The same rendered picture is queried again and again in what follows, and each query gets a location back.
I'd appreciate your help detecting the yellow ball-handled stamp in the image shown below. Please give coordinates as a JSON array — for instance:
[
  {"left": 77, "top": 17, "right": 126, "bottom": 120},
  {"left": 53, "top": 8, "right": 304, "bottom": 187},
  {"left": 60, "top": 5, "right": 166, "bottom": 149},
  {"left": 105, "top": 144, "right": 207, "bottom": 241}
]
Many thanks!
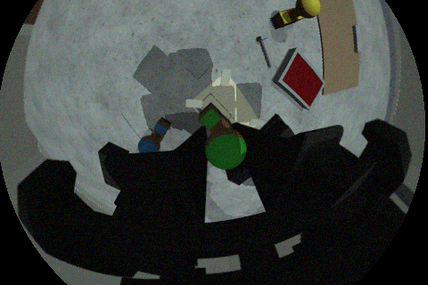
[{"left": 270, "top": 0, "right": 321, "bottom": 29}]

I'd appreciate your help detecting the cream inspection card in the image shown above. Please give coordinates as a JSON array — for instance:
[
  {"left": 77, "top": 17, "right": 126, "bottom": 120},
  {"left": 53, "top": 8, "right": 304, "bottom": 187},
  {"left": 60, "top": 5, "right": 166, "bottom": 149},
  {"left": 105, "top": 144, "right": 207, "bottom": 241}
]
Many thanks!
[{"left": 186, "top": 69, "right": 264, "bottom": 128}]

